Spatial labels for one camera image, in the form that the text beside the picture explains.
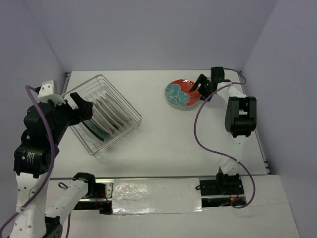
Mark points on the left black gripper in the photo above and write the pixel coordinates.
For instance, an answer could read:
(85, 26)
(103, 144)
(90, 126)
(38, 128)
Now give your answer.
(84, 108)

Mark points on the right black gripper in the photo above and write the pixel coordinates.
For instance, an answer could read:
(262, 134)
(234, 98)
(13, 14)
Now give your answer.
(202, 79)

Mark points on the red teal floral plate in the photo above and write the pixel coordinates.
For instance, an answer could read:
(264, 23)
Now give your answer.
(178, 93)

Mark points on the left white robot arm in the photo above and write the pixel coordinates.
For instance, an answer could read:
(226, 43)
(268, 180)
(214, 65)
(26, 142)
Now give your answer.
(46, 124)

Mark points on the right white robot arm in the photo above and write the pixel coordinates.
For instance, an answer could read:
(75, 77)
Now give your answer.
(240, 121)

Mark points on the white plate in rack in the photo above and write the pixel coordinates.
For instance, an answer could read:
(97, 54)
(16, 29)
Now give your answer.
(103, 121)

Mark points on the teal green plate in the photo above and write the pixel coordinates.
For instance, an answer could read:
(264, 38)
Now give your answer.
(95, 131)

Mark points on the silver foil sheet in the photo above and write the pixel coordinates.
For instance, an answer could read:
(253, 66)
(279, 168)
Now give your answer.
(156, 196)

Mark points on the wire dish rack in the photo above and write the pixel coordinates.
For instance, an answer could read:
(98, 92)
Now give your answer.
(93, 89)

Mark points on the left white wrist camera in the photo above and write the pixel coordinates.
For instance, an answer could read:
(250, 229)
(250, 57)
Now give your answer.
(48, 96)

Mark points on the metal base rail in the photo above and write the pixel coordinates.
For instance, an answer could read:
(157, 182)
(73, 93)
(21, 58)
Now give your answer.
(211, 195)

